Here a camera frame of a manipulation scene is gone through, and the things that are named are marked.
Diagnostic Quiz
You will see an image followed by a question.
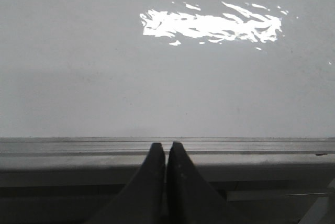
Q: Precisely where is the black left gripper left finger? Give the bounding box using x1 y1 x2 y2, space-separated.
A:
86 143 165 223

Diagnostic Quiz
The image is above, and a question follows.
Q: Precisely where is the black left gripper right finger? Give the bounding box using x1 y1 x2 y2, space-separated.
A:
166 142 251 223

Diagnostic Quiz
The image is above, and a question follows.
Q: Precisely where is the white whiteboard surface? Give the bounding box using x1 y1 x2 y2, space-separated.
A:
1 0 334 137

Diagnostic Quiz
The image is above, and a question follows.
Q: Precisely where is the white marker tray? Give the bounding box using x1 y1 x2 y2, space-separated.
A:
1 180 334 223

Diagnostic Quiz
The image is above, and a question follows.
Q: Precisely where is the grey aluminium whiteboard frame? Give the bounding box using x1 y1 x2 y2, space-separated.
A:
1 137 334 187

